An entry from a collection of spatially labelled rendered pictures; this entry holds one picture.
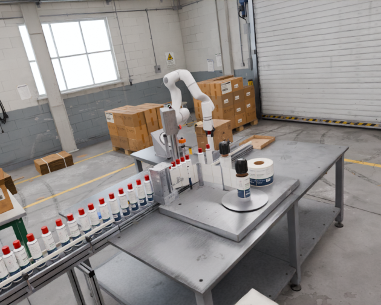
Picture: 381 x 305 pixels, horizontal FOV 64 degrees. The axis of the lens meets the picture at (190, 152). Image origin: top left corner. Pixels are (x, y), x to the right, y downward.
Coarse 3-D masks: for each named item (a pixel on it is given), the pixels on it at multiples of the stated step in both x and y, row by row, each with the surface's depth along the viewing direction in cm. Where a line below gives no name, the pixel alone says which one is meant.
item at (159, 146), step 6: (156, 132) 333; (162, 132) 336; (156, 138) 328; (156, 144) 330; (162, 144) 325; (180, 144) 335; (156, 150) 334; (162, 150) 325; (180, 150) 336; (162, 156) 328
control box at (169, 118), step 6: (162, 108) 240; (168, 108) 236; (162, 114) 231; (168, 114) 230; (174, 114) 231; (162, 120) 241; (168, 120) 231; (174, 120) 232; (168, 126) 232; (174, 126) 233; (168, 132) 234; (174, 132) 235
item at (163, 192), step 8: (168, 168) 216; (152, 176) 213; (160, 176) 207; (168, 176) 213; (152, 184) 216; (160, 184) 210; (168, 184) 216; (160, 192) 213; (168, 192) 215; (176, 192) 221; (160, 200) 216; (168, 200) 216
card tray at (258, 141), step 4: (252, 136) 341; (256, 136) 341; (260, 136) 337; (264, 136) 334; (268, 136) 331; (244, 140) 330; (248, 140) 335; (252, 140) 335; (256, 140) 333; (260, 140) 332; (264, 140) 329; (268, 140) 328; (272, 140) 322; (240, 144) 325; (252, 144) 324; (256, 144) 322; (260, 144) 320; (264, 144) 311; (268, 144) 316; (256, 148) 310; (260, 148) 308
